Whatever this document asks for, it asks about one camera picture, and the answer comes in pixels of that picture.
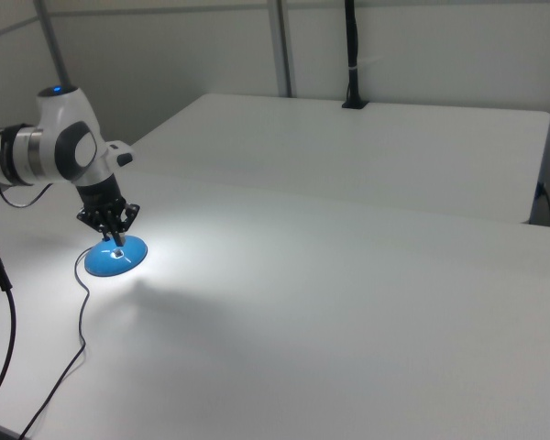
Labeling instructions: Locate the black cable at table side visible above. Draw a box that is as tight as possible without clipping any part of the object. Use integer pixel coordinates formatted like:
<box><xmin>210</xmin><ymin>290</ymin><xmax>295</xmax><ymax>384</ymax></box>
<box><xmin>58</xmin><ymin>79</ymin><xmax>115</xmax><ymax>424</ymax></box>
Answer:
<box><xmin>535</xmin><ymin>181</ymin><xmax>550</xmax><ymax>227</ymax></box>

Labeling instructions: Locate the black cable with metal connector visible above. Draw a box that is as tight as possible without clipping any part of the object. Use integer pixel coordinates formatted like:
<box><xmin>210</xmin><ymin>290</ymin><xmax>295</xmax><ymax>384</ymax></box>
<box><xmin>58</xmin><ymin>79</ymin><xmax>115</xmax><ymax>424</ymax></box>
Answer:
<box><xmin>0</xmin><ymin>223</ymin><xmax>18</xmax><ymax>416</ymax></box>

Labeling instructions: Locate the black lamp power cable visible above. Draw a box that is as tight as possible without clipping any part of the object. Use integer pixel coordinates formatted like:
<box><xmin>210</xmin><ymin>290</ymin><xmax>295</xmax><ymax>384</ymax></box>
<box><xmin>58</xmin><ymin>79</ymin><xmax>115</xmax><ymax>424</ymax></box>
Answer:
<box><xmin>16</xmin><ymin>249</ymin><xmax>93</xmax><ymax>440</ymax></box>

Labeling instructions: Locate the black clamped camera pole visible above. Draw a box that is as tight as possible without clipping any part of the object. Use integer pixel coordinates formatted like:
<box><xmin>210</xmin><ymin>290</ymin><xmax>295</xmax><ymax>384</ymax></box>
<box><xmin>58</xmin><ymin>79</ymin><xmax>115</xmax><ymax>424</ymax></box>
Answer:
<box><xmin>341</xmin><ymin>0</ymin><xmax>370</xmax><ymax>111</ymax></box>

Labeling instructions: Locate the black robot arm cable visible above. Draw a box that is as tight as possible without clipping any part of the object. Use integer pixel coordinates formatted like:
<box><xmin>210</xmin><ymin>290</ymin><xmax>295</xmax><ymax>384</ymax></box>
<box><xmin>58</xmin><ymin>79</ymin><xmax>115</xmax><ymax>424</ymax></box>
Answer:
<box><xmin>0</xmin><ymin>182</ymin><xmax>52</xmax><ymax>209</ymax></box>

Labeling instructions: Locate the blue desk lamp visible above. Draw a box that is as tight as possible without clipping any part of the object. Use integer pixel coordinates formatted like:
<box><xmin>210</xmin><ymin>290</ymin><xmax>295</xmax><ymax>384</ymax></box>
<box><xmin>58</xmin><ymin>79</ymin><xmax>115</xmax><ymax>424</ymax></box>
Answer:
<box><xmin>82</xmin><ymin>233</ymin><xmax>149</xmax><ymax>278</ymax></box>

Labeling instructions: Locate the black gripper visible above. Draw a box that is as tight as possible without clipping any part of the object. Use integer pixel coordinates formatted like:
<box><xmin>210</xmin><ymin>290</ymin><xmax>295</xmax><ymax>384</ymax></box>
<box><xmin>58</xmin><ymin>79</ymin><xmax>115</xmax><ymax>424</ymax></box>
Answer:
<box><xmin>75</xmin><ymin>176</ymin><xmax>141</xmax><ymax>248</ymax></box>

